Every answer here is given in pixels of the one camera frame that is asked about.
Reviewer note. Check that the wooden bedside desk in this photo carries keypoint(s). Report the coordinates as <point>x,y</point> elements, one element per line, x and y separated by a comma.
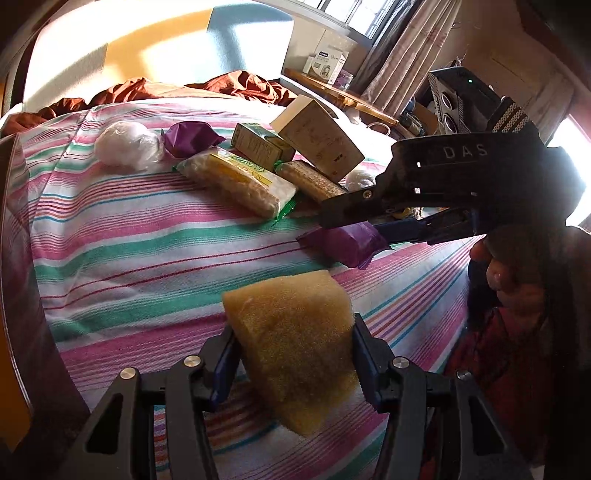
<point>351,99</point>

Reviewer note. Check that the beige patterned curtain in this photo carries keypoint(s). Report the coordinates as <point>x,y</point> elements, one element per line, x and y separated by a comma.
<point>406,60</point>

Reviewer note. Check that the yellow fuzzy item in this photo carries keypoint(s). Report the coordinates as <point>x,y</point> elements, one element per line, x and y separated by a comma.
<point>402,213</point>

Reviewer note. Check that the green and white box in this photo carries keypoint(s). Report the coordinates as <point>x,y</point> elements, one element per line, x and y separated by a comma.
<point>254,143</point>

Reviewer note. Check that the large white wrapped ball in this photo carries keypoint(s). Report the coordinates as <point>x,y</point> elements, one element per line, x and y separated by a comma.
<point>124,145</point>

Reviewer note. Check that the striped bed sheet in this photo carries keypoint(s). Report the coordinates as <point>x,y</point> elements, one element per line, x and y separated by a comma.
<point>138,254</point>

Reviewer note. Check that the brown cracker packet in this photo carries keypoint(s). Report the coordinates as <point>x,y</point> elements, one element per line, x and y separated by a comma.
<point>309,180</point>

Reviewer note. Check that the purple packet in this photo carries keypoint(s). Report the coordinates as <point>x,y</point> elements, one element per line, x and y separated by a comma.
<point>189,138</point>
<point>337,244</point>

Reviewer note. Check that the white printed carton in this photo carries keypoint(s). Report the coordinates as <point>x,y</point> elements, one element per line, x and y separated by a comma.
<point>330,64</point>

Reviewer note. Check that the small purple container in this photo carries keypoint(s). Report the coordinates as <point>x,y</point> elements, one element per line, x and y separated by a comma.
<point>344,81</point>

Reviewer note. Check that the yellow sponge block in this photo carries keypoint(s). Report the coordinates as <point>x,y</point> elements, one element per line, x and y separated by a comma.
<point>291,341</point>

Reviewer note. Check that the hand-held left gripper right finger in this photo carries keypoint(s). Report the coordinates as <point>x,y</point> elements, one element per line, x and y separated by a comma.
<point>364,367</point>

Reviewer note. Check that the small white wrapped ball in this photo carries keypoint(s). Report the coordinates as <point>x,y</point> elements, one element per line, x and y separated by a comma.
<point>360,179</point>

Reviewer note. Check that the person's right hand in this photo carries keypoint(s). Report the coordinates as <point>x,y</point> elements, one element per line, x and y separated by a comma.
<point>498,277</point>

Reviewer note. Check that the window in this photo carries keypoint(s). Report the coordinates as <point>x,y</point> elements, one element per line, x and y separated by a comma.
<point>360,14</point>

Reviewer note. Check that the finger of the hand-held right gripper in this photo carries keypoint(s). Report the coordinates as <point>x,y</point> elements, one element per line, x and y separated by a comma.
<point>406,228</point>
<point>351,207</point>

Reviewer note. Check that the beige cardboard box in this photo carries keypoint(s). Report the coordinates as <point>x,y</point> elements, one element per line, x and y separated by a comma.
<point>318,138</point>

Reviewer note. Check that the padded colour-block headboard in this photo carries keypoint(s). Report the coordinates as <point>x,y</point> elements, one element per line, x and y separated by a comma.
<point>138,46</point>

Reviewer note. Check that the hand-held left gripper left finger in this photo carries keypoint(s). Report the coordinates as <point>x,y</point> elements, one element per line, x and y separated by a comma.
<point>224,367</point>

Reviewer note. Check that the pale cardboard box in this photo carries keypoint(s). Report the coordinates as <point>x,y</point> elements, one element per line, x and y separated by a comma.
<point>337,40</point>

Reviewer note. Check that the rust brown blanket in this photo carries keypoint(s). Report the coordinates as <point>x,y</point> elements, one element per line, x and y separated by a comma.
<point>240,85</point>

